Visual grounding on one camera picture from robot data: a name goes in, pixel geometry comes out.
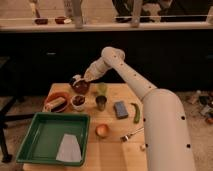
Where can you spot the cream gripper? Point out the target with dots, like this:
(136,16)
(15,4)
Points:
(88,78)

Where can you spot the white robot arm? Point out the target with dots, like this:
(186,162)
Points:
(168,146)

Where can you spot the purple bowl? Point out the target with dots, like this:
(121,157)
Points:
(81,87)

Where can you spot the white bowl with food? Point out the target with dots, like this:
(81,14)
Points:
(78,102)

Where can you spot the white scrub brush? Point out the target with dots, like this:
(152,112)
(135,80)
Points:
(56,104)

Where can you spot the orange small bowl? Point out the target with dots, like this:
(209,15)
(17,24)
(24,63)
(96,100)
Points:
(102,130)

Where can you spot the brown bowl on shelf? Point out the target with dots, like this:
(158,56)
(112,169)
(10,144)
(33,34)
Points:
(60,20)

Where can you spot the dark red bowl on shelf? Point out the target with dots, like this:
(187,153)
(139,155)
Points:
(41,21)

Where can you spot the green plastic cup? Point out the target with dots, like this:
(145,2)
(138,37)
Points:
(102,88)

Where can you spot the metal cup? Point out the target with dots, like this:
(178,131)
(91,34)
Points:
(101,101)

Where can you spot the orange plate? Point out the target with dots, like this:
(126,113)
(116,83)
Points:
(56,95)

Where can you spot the blue sponge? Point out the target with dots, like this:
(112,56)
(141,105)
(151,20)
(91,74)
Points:
(120,110)

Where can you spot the green pepper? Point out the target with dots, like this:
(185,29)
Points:
(137,113)

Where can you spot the silver fork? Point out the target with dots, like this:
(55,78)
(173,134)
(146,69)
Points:
(129,135)

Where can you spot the grey folded cloth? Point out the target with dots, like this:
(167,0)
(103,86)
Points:
(69,149)

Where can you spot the green plastic tray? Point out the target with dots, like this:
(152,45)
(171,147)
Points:
(45,134)

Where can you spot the yellow banana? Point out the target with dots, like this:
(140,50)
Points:
(142,147)

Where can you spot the black chair base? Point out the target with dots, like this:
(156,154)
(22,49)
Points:
(11,82)

